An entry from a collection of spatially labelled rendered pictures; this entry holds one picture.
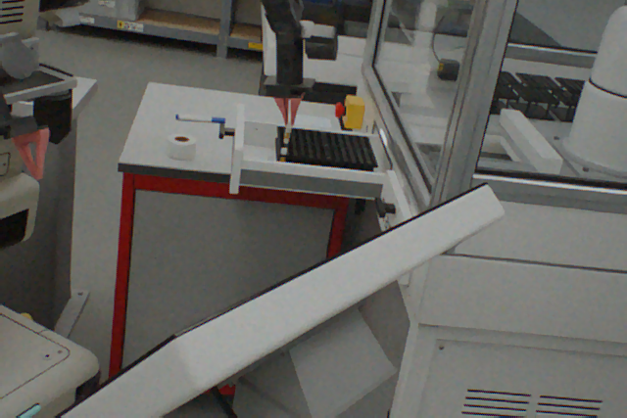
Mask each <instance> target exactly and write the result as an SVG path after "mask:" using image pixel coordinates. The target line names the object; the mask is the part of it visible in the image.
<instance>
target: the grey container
mask: <svg viewBox="0 0 627 418"><path fill-rule="evenodd" d="M75 9H76V10H77V11H78V12H79V13H84V14H91V16H99V17H106V18H114V19H121V20H129V21H135V20H137V19H139V18H140V16H141V15H142V14H143V13H144V9H145V0H90V1H89V2H87V3H85V4H84V6H79V7H75Z"/></svg>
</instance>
